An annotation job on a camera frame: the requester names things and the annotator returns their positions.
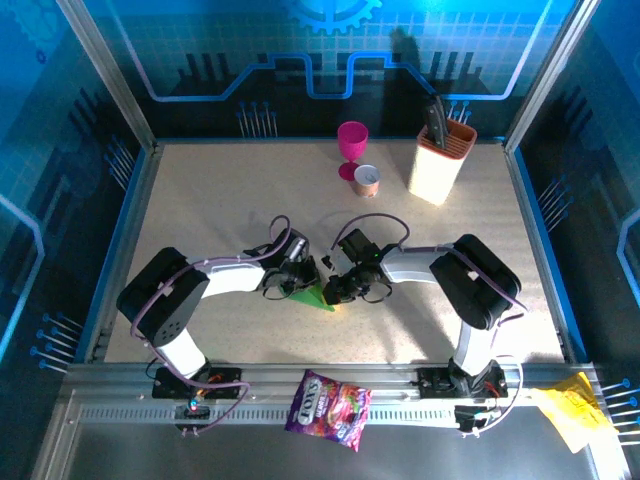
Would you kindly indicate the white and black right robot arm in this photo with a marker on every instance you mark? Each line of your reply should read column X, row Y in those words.
column 410, row 265

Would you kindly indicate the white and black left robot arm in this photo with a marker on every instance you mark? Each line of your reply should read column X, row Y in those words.
column 232, row 280

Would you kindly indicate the tin can with silver lid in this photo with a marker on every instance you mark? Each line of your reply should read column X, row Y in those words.
column 367, row 186

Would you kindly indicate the purple candy bag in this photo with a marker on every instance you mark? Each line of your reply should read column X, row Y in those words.
column 325, row 405

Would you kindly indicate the beige knife block orange top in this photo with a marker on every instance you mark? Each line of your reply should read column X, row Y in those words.
column 435, row 170

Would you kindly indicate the pink plastic goblet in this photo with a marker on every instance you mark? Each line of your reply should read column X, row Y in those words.
column 352, row 142

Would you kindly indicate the aluminium front rail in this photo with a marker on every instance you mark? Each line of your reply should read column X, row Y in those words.
column 280, row 372

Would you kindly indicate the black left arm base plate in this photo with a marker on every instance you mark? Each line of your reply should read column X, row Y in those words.
column 231, row 387

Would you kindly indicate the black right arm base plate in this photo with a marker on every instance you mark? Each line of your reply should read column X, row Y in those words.
column 425, row 385

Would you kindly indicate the aluminium side rail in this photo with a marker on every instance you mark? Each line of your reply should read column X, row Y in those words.
column 530, row 215
column 132, row 215

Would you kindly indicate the aluminium corner post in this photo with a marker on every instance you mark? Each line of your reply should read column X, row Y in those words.
column 107, row 75
column 545, row 75

